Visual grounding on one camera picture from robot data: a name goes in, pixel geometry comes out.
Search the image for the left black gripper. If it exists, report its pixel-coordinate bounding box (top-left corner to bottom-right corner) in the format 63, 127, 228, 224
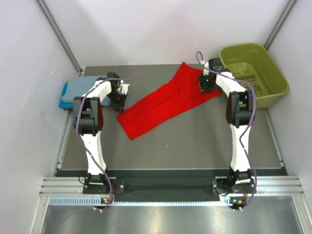
107, 91, 128, 116

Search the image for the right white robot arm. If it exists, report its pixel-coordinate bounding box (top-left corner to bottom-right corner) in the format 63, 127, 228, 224
196, 52, 255, 194

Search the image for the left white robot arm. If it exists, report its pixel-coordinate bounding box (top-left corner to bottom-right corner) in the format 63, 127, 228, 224
73, 72, 129, 195

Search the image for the green plastic basket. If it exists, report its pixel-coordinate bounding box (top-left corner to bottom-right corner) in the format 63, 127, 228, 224
219, 43, 289, 109

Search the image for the grey-blue folded t shirt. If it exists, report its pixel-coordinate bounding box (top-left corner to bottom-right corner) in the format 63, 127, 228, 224
68, 76, 107, 98

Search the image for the bright blue folded t shirt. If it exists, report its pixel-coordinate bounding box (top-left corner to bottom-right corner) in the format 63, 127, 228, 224
58, 82, 75, 110

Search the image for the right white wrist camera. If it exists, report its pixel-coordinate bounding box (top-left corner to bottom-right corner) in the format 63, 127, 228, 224
200, 60, 210, 76

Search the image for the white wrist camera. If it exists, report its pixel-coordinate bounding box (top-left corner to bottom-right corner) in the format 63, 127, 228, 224
200, 60, 210, 76
117, 81, 131, 95

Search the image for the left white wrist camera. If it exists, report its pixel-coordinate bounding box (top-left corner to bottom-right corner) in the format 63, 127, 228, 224
117, 81, 131, 95

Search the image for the white slotted cable duct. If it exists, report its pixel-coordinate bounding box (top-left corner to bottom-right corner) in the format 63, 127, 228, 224
49, 196, 247, 206

